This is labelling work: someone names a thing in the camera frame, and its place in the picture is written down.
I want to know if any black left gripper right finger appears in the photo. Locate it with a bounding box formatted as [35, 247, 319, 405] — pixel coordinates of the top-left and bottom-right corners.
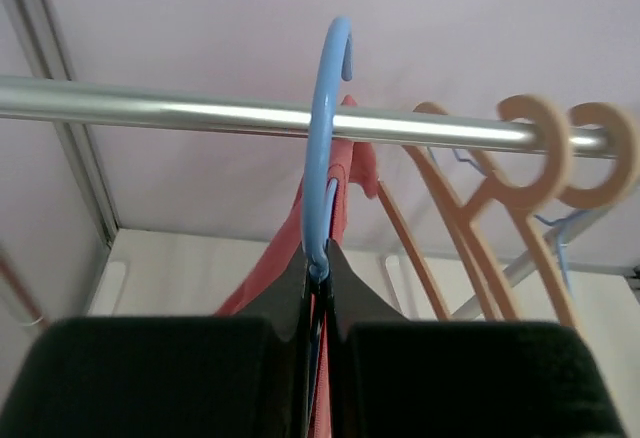
[326, 243, 625, 437]

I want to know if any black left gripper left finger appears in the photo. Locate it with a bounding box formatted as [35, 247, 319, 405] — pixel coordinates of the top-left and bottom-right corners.
[1, 252, 311, 437]

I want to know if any light blue wire hanger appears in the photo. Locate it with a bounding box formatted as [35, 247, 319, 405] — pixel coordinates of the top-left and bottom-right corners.
[424, 145, 621, 304]
[301, 17, 352, 404]

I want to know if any beige wooden hanger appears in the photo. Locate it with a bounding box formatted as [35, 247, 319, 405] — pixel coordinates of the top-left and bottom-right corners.
[403, 95, 578, 328]
[469, 101, 640, 329]

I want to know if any pink t shirt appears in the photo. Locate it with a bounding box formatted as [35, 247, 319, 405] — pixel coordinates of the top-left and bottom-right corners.
[214, 94, 381, 438]

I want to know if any metal clothes rack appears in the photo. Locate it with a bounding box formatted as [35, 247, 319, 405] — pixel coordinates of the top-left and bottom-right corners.
[0, 73, 640, 334]

